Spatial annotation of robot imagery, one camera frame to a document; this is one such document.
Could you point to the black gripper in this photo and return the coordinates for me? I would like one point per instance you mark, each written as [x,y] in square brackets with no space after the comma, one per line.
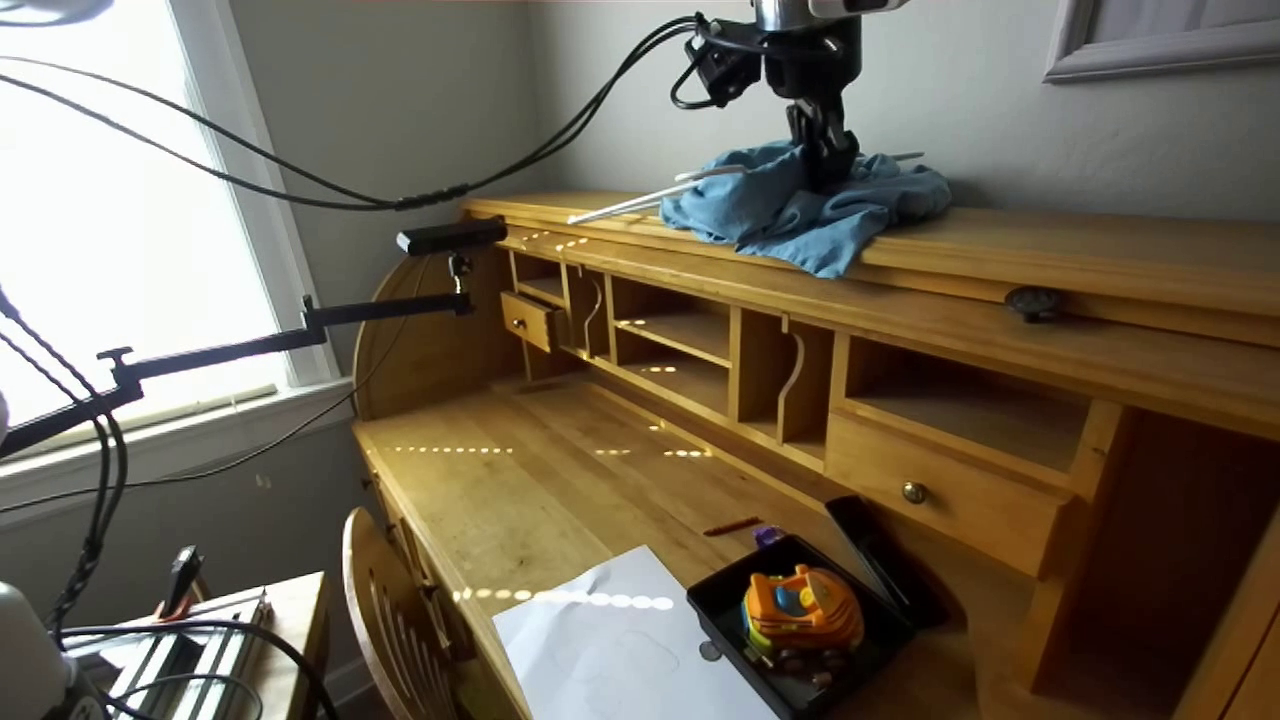
[808,70]

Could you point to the black camera on stand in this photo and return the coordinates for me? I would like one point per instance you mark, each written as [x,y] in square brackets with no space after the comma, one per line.
[450,236]

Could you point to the white rod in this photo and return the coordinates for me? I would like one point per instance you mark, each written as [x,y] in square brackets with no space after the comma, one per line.
[653,198]

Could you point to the purple small toy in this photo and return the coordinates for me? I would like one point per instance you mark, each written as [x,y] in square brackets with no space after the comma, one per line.
[764,538]

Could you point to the black plastic tray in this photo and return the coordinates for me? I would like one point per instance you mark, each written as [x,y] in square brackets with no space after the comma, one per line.
[813,683]

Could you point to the blue towel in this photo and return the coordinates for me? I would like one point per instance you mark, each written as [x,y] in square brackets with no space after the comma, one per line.
[757,205]

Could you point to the white paper sheet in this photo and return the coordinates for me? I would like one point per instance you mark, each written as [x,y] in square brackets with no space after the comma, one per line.
[623,641]

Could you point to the orange toy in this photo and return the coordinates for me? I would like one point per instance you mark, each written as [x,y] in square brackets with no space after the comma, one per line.
[808,608]

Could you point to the black tray lid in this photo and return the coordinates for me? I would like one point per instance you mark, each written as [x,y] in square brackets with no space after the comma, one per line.
[896,572]

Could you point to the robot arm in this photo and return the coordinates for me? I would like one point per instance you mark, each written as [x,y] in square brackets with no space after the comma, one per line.
[813,13]

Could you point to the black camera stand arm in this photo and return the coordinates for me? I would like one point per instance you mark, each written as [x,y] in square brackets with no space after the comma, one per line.
[134,373]

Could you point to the large wooden drawer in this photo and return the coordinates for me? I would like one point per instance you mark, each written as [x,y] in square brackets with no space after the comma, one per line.
[952,495]

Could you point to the red pen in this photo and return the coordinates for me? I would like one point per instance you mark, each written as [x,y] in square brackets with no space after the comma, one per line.
[737,526]

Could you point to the picture frame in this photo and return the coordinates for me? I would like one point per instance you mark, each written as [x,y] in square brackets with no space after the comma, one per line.
[1145,38]

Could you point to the aluminium rail equipment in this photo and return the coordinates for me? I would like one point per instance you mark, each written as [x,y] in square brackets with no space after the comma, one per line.
[182,675]

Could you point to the small wooden drawer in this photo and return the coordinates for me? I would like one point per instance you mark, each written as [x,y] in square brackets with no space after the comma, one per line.
[529,320]

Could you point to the round black desk lock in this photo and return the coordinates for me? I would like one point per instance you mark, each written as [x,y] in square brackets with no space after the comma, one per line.
[1038,306]

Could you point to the wooden chair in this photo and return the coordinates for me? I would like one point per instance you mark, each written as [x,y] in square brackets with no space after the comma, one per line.
[395,627]

